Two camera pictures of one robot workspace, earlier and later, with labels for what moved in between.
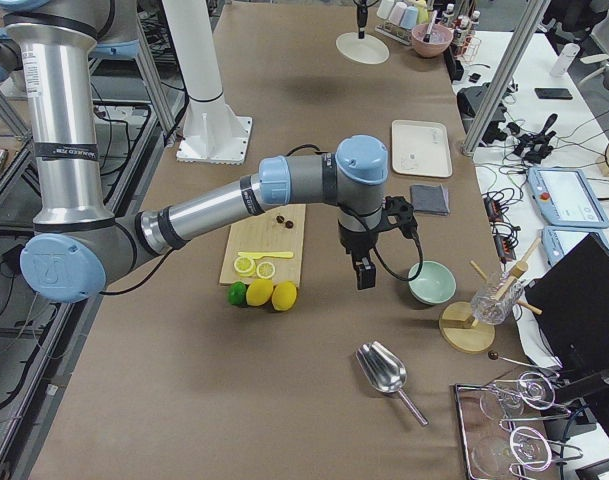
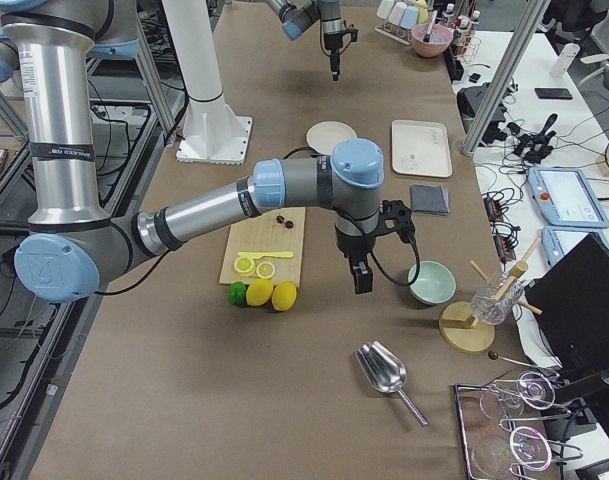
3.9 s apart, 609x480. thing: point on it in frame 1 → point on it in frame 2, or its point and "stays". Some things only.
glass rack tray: [502, 426] stays
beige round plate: [367, 50] → [325, 135]
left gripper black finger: [361, 13] → [333, 41]
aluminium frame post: [504, 83] stays
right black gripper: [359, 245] stays
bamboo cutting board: [268, 245] stays
